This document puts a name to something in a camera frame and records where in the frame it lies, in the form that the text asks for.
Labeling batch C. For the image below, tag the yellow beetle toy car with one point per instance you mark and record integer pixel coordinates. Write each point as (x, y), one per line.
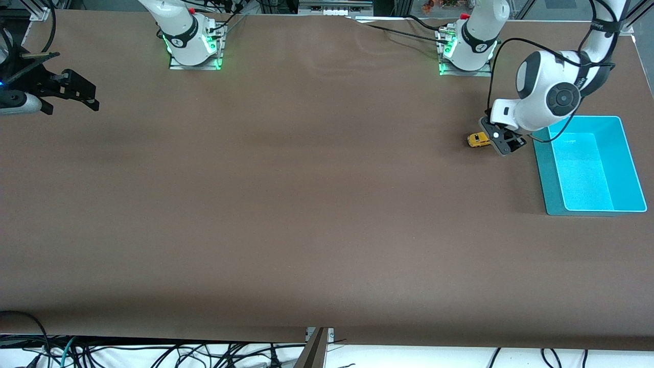
(477, 139)

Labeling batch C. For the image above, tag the small metal table bracket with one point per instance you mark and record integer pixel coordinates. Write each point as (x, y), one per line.
(331, 335)

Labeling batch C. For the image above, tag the teal plastic bin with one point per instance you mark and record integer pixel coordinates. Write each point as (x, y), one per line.
(587, 174)

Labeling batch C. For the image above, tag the brown table cover sheet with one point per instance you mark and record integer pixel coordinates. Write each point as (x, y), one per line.
(327, 204)

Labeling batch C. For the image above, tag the dark table support beam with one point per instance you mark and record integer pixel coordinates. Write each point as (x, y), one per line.
(314, 355)

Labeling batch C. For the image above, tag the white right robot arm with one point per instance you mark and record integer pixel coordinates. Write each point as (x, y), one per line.
(179, 25)

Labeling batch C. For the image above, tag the white background device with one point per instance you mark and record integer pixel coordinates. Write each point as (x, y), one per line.
(332, 10)

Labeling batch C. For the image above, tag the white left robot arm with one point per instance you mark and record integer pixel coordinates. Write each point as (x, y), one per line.
(541, 102)

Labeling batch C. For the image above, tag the aluminium frame post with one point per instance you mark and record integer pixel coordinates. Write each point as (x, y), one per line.
(41, 10)
(636, 18)

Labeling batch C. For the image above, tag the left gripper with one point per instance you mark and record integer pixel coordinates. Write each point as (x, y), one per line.
(519, 141)

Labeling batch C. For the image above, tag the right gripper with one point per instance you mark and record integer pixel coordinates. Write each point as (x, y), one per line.
(42, 82)

